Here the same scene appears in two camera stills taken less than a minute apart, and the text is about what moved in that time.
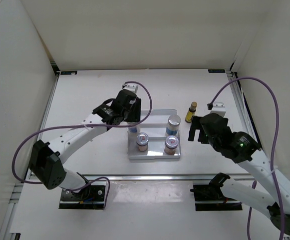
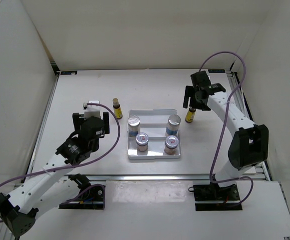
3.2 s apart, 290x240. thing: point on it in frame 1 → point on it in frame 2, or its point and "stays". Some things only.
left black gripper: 135,114 → 77,117
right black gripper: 195,125 → 189,92
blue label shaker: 134,130 stays
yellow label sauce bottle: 190,112 stays
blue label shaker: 173,121 stays
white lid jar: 171,143 stays
